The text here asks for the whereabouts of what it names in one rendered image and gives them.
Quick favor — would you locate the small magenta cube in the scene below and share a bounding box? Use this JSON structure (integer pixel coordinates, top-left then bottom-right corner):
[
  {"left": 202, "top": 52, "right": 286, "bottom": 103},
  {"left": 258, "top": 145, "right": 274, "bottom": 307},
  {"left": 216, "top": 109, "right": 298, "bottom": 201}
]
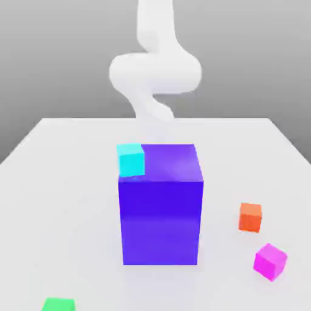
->
[{"left": 253, "top": 243, "right": 289, "bottom": 282}]

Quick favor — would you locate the small green cube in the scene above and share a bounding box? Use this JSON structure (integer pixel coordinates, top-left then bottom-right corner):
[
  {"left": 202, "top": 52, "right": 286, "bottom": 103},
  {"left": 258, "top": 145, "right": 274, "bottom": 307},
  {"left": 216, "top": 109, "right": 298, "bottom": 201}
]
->
[{"left": 41, "top": 296, "right": 76, "bottom": 311}]

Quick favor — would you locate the small orange cube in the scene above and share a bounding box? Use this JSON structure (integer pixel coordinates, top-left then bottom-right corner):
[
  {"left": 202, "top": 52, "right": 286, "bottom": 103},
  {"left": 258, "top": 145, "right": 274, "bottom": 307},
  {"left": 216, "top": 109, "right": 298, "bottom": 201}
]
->
[{"left": 238, "top": 202, "right": 263, "bottom": 234}]

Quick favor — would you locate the small cyan cube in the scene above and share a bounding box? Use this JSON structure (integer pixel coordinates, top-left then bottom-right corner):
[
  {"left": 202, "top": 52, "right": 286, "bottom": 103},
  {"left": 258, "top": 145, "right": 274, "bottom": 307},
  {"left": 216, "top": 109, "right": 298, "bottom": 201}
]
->
[{"left": 116, "top": 143, "right": 146, "bottom": 178}]

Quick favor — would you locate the large purple box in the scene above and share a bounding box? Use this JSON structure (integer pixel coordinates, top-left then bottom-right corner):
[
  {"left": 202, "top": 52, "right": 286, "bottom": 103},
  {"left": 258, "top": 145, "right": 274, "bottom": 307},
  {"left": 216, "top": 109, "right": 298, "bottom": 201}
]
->
[{"left": 117, "top": 143, "right": 204, "bottom": 266}]

